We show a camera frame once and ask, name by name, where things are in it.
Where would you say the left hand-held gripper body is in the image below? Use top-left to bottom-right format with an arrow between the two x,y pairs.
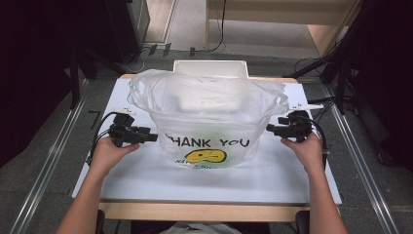
108,106 -> 146,148

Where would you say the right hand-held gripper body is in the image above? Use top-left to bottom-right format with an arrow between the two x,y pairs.
280,102 -> 324,144

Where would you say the clear plastic bag yellow smiley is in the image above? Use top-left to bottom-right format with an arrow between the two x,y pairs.
127,68 -> 290,171

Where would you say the white plastic bin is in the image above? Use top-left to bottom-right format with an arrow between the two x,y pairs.
172,59 -> 250,80

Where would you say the person's right hand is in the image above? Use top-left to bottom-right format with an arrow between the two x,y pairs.
281,133 -> 325,176

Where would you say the person's left hand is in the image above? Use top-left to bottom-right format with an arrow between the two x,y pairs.
89,136 -> 141,177

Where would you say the black tripod stand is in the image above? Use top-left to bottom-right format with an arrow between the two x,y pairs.
282,38 -> 361,115

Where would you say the black metal stand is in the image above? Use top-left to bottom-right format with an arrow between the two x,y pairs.
68,45 -> 100,110

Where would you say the black cabinet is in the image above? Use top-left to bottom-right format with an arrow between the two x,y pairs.
103,0 -> 151,65

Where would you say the person's grey shirt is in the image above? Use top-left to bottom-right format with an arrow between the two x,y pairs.
159,221 -> 242,234

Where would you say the light wooden shelf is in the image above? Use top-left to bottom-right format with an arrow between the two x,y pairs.
205,0 -> 362,59

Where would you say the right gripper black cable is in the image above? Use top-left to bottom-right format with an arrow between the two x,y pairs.
305,116 -> 329,171

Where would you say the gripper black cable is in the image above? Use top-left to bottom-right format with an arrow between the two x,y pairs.
86,111 -> 120,166
305,116 -> 329,171

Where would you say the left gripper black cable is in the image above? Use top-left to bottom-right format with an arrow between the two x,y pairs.
86,111 -> 120,166

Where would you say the black floor cable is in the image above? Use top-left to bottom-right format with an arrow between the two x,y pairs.
293,57 -> 327,75

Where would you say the white floor cable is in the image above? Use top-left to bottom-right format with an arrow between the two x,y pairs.
121,48 -> 146,74

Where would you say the metal floor rail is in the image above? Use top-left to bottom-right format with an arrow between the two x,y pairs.
9,79 -> 91,234
320,84 -> 400,234

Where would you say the black hanging cable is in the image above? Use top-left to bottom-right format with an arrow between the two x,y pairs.
208,0 -> 228,53

